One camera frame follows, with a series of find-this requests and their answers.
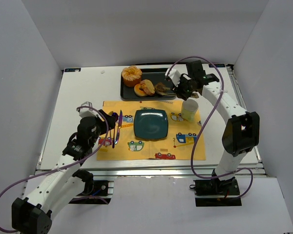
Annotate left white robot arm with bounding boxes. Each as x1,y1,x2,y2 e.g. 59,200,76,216
12,109,117,234

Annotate glazed donut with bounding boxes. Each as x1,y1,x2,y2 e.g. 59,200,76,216
134,84,148,98

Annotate orange swirl bun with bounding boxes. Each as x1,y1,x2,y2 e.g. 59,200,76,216
121,66,142,87

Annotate black baking tray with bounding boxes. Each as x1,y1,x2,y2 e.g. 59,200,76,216
120,68,175,101

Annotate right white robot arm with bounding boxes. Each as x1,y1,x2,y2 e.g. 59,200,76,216
165,57,260,183

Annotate yellow vehicle print placemat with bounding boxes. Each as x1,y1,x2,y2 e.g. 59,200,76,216
97,100,206,160

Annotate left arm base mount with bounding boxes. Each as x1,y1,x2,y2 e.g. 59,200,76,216
69,180,114,205

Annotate pale green mug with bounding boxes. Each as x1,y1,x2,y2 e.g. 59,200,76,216
181,99,198,122

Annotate bread slice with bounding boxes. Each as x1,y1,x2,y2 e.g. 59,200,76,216
140,79,155,96

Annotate teal square plate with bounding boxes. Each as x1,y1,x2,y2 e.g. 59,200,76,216
133,109,168,140

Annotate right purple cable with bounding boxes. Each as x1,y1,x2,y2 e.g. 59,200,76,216
165,56,254,201

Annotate brown chocolate muffin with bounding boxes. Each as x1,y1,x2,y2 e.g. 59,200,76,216
154,82,167,96

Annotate metal tongs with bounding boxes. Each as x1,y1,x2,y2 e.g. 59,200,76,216
155,82,200,99

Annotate purple knife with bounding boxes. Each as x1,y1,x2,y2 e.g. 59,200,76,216
114,110,123,144

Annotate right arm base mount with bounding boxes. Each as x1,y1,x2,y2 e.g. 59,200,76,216
189,178,242,207

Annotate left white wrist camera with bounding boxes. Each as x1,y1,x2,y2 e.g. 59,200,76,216
76,101,96,118

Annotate purple spoon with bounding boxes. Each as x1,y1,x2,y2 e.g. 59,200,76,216
112,112,119,149

